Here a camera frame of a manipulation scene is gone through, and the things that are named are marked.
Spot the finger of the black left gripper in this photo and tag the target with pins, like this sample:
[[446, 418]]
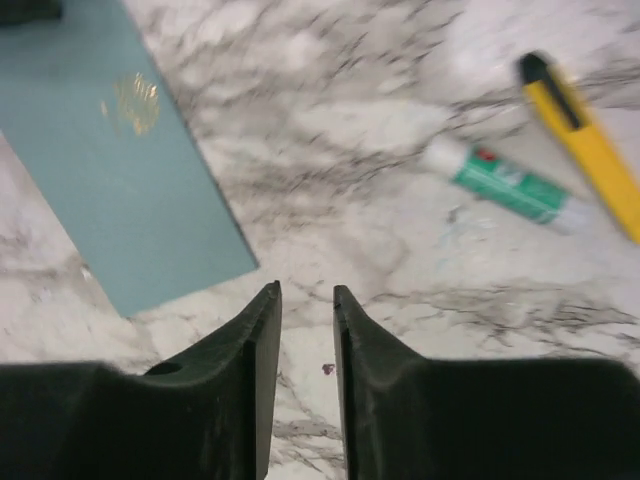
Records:
[[18, 12]]

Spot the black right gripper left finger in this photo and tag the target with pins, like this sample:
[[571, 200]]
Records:
[[205, 413]]

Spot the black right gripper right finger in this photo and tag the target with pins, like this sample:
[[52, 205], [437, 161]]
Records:
[[405, 416]]

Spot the light blue paper envelope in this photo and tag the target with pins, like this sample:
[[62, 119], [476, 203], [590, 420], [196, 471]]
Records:
[[88, 114]]

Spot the green white glue stick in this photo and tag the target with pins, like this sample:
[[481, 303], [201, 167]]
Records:
[[493, 177]]

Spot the yellow utility knife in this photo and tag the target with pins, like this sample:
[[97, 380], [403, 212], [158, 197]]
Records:
[[568, 119]]

